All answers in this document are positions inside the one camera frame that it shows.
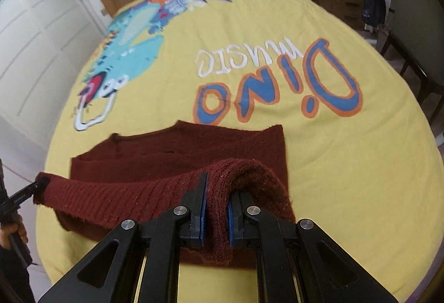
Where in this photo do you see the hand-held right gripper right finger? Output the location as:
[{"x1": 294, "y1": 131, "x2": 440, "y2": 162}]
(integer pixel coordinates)
[{"x1": 227, "y1": 190, "x2": 399, "y2": 303}]

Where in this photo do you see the yellow dinosaur printed blanket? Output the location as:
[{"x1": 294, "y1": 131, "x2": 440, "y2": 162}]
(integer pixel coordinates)
[{"x1": 35, "y1": 0, "x2": 444, "y2": 303}]

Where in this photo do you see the dark blue tote bag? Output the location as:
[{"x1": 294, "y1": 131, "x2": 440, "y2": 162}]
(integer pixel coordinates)
[{"x1": 361, "y1": 0, "x2": 387, "y2": 34}]

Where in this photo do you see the white wardrobe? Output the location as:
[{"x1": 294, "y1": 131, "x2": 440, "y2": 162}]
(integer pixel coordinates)
[{"x1": 0, "y1": 0, "x2": 115, "y2": 123}]

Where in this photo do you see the dark red knit sweater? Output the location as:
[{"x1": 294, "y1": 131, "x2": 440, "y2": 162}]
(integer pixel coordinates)
[{"x1": 33, "y1": 120, "x2": 296, "y2": 269}]

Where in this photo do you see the person's left hand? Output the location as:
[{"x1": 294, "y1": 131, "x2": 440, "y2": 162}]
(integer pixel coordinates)
[{"x1": 0, "y1": 214, "x2": 28, "y2": 251}]

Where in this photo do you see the grey chair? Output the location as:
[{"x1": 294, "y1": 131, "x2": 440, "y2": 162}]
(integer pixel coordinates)
[{"x1": 380, "y1": 0, "x2": 444, "y2": 127}]

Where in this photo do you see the person's left forearm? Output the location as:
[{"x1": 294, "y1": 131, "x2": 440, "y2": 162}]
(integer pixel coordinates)
[{"x1": 0, "y1": 248, "x2": 35, "y2": 303}]

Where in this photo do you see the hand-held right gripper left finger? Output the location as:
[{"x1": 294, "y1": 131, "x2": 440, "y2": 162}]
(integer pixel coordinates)
[{"x1": 36, "y1": 172, "x2": 210, "y2": 303}]

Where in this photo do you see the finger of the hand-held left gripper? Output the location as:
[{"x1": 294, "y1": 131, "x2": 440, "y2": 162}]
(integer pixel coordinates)
[{"x1": 0, "y1": 176, "x2": 51, "y2": 220}]

